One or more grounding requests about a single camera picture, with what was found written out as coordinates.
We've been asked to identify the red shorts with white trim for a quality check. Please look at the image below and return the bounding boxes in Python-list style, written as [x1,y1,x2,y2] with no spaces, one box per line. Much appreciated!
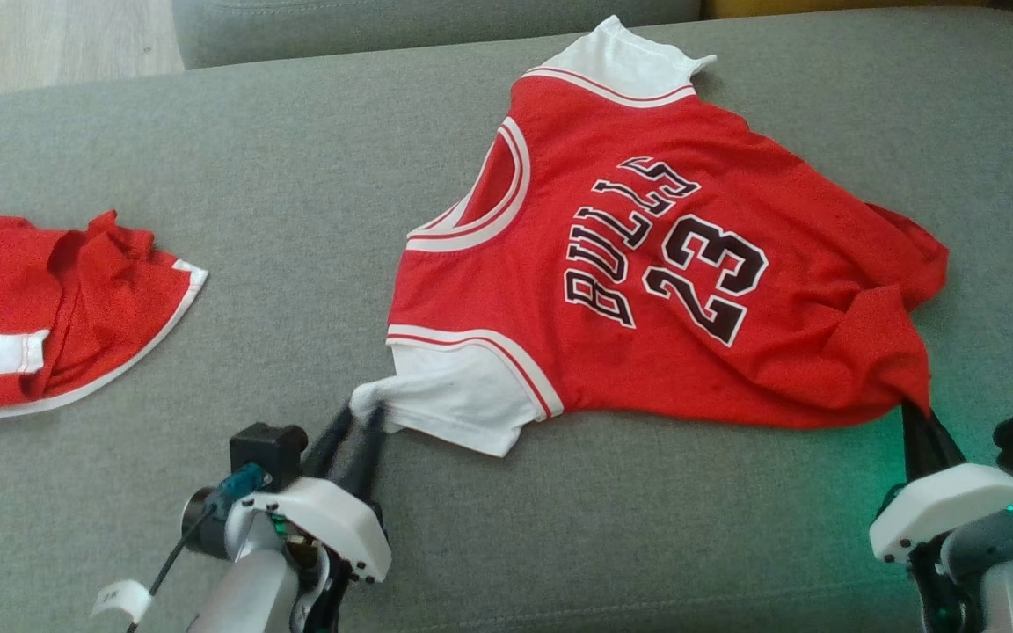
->
[0,209,208,427]

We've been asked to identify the white cable label tag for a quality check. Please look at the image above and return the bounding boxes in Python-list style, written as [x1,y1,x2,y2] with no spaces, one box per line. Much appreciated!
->
[91,578,154,625]

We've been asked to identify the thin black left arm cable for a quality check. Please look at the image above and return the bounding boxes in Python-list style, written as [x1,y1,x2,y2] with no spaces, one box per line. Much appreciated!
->
[124,506,219,633]

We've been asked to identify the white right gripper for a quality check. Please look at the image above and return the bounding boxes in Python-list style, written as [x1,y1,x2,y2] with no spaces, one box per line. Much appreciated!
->
[869,400,1013,564]

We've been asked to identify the blue left camera cable plug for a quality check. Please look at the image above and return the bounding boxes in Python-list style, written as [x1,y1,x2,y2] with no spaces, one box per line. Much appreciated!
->
[215,464,266,521]

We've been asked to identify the light grey sofa back cushion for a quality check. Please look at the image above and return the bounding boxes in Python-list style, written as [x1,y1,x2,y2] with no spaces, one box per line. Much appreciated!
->
[172,0,703,69]

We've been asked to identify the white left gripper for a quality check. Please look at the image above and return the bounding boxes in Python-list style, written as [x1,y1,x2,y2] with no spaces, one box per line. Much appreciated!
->
[225,404,393,586]

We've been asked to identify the red Bulls 23 jersey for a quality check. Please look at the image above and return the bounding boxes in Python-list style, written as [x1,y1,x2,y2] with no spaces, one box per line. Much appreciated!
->
[353,15,950,458]

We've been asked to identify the grey fabric sofa seat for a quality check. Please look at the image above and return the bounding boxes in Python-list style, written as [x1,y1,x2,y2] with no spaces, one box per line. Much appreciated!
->
[0,7,1013,633]

